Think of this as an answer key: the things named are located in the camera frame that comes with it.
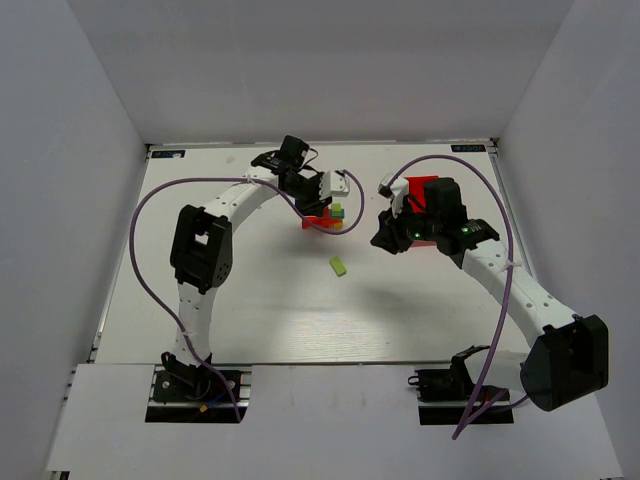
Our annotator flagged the red long block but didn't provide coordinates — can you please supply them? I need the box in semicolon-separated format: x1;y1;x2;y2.
301;216;324;230

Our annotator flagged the red plastic tray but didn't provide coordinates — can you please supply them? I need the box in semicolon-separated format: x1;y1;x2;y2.
403;175;438;248

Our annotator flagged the light green long block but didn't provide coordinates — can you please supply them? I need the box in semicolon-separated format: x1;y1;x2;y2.
329;257;347;277

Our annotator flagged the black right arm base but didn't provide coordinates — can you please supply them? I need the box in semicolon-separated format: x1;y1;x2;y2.
407;346;514;427

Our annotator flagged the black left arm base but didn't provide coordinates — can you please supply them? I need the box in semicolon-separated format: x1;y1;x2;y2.
145;366;251;424

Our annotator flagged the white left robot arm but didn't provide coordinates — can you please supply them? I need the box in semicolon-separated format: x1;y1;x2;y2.
170;135;349;367

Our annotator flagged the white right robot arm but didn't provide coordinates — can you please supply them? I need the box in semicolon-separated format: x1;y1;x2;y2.
371;175;609;411

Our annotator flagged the right corner label sticker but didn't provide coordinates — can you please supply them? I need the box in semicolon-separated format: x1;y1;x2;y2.
451;144;486;153

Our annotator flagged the corner label sticker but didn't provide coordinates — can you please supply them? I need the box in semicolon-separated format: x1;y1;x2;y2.
151;150;186;158
451;144;486;153

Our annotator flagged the left corner label sticker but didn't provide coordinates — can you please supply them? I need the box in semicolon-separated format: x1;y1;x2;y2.
151;150;186;158

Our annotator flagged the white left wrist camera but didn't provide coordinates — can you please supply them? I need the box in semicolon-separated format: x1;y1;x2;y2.
319;170;350;200

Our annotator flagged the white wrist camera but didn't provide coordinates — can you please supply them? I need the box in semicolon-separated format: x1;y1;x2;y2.
319;170;350;200
377;173;409;217

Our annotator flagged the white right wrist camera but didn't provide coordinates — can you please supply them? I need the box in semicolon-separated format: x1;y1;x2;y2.
377;173;409;217

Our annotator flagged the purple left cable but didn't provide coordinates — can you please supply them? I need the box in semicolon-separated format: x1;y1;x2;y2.
128;168;366;421

